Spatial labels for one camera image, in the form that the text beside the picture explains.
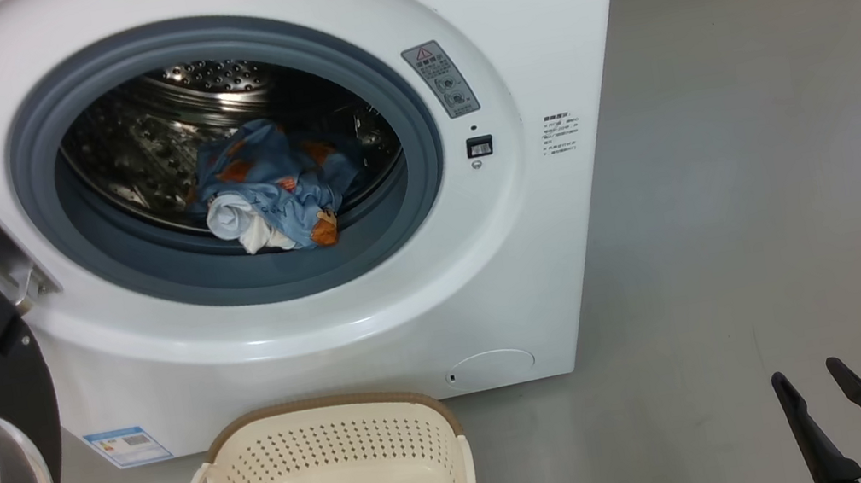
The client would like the perforated steel washer drum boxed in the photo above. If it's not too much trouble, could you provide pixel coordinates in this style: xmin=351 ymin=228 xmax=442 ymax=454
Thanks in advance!
xmin=49 ymin=30 xmax=412 ymax=255

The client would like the white front-load washing machine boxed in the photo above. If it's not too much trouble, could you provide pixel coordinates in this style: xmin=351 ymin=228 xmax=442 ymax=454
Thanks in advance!
xmin=0 ymin=0 xmax=695 ymax=483

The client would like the blue energy label sticker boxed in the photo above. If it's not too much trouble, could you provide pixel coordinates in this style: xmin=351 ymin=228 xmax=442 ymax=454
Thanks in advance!
xmin=81 ymin=420 xmax=175 ymax=475

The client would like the white cloth garment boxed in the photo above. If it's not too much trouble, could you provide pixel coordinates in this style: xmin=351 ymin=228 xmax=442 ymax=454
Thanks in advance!
xmin=202 ymin=180 xmax=299 ymax=264

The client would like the small printed text label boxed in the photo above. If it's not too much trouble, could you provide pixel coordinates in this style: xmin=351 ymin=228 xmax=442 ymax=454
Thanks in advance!
xmin=536 ymin=111 xmax=583 ymax=158

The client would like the blue cartoon print garment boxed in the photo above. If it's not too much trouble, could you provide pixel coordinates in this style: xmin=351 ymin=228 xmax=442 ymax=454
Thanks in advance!
xmin=248 ymin=166 xmax=351 ymax=258
xmin=176 ymin=104 xmax=369 ymax=224

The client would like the round white filter cover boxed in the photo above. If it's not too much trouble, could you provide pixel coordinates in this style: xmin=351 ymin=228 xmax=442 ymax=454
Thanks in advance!
xmin=442 ymin=344 xmax=539 ymax=395

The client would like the grey warning sticker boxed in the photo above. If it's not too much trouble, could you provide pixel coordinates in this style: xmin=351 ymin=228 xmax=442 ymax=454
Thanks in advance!
xmin=399 ymin=34 xmax=482 ymax=126

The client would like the black door latch slot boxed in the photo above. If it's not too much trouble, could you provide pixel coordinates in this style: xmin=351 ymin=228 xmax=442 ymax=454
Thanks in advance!
xmin=464 ymin=134 xmax=496 ymax=160

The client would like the grey rubber door gasket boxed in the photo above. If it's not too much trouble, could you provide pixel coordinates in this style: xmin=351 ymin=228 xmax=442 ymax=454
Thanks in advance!
xmin=0 ymin=0 xmax=464 ymax=341

